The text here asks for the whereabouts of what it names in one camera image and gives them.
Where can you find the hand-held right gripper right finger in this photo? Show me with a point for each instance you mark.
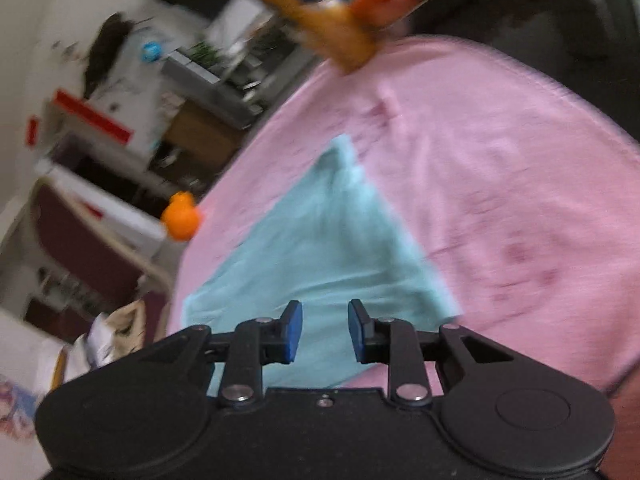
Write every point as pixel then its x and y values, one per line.
pixel 356 334

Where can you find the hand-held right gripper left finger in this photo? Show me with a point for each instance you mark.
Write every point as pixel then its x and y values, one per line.
pixel 292 332

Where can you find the teal cloth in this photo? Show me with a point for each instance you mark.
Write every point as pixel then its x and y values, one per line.
pixel 325 240

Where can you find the orange ball toy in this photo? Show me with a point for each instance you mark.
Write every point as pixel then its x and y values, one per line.
pixel 181 219

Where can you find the beige cloth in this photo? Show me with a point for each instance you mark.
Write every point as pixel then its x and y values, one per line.
pixel 117 327

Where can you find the wooden cabinet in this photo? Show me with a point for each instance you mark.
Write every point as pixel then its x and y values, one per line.
pixel 202 135

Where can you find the pink blanket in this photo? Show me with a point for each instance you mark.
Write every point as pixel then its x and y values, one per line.
pixel 500 170

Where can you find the dark red chair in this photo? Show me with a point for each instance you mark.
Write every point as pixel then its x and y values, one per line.
pixel 85 240

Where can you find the grey metal shelf rack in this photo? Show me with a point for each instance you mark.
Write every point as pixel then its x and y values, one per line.
pixel 215 85

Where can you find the orange plush toy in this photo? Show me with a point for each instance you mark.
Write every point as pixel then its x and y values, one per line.
pixel 325 20

